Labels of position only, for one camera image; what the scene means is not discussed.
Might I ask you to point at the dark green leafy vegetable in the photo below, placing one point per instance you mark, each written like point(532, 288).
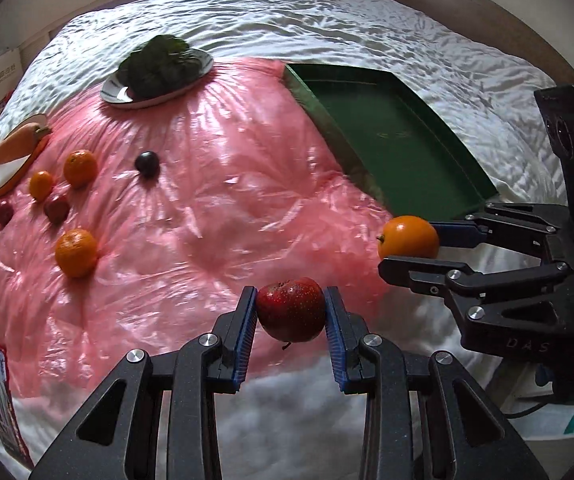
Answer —
point(161, 65)

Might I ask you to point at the orange rimmed white plate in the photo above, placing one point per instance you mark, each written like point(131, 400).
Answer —
point(12, 172)

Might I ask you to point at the white heart shaped plate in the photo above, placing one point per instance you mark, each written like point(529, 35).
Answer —
point(117, 94)

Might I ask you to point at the pink plastic sheet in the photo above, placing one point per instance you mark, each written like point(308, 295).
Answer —
point(247, 194)

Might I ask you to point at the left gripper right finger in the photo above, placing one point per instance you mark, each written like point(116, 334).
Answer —
point(426, 416)

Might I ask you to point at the red apple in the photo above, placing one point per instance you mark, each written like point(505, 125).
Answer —
point(292, 311)
point(57, 208)
point(6, 212)

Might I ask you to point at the bumpy orange at back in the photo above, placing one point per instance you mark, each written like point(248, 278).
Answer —
point(80, 168)

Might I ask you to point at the large orange carrot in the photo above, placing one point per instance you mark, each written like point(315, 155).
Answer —
point(22, 141)

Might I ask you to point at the smooth orange at back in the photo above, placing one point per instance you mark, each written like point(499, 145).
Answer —
point(41, 185)

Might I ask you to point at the dark purple plum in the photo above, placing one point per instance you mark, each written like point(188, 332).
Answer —
point(147, 164)

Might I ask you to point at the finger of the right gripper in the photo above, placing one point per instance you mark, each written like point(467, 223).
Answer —
point(538, 230)
point(509, 312)

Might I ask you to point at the large bumpy orange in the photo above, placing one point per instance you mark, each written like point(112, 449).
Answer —
point(76, 253)

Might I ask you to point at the smartphone in red case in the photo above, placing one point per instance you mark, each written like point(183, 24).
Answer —
point(10, 434)

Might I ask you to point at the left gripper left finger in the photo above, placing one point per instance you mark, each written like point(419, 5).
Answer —
point(114, 433)

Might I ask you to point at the wooden headboard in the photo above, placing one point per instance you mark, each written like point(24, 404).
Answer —
point(486, 22)

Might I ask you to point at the white bed quilt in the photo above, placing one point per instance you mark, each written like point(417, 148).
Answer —
point(484, 96)

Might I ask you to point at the small smooth orange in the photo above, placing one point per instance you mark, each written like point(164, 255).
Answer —
point(408, 236)

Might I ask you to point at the green tray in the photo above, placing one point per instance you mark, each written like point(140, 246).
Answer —
point(389, 142)

